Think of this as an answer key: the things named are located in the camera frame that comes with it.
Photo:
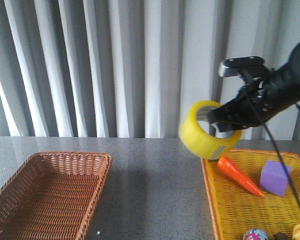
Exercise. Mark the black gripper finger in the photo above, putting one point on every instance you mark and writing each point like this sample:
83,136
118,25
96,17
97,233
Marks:
230,112
227,126

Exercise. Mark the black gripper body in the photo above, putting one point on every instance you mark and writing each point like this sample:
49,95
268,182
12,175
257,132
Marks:
256,103

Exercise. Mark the dark brown toy piece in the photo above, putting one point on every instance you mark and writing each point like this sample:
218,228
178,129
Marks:
280,236

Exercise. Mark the orange toy carrot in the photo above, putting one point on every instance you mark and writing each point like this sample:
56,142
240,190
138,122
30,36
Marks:
231,170

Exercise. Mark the brown wicker basket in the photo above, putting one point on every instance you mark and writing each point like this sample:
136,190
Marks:
53,196

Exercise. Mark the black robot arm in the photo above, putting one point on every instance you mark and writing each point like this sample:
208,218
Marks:
286,79

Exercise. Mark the yellow packing tape roll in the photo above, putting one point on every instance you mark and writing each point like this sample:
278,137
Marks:
198,141

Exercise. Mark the grey pleated curtain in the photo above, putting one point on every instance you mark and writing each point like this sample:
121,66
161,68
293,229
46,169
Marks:
128,68

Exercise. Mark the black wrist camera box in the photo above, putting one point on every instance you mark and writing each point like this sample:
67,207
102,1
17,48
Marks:
229,67

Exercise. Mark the colourful patterned ball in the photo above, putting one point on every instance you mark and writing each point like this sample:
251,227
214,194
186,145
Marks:
255,234

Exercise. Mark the purple foam cube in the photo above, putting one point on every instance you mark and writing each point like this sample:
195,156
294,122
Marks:
274,179

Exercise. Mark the yellow wicker basket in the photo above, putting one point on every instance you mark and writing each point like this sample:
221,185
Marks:
234,210

